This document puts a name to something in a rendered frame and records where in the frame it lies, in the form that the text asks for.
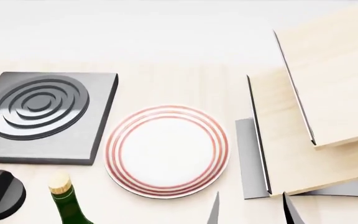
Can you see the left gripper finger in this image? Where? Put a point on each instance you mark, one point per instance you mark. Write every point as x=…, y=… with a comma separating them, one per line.
x=214, y=213

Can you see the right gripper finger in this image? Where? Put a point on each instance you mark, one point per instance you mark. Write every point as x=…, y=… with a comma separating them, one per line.
x=292, y=213

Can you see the white plate with red rings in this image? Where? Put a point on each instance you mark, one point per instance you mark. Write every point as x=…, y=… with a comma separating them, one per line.
x=166, y=151

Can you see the light wooden cabinet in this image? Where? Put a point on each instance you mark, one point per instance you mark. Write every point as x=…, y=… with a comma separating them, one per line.
x=291, y=130

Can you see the green wine bottle with cork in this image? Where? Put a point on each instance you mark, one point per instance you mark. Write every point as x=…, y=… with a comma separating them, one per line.
x=65, y=205

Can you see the grey flat stove with burner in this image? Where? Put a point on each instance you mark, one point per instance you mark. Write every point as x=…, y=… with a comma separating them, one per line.
x=101, y=98

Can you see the black stove knob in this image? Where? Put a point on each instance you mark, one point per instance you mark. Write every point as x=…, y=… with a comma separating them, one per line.
x=2, y=196

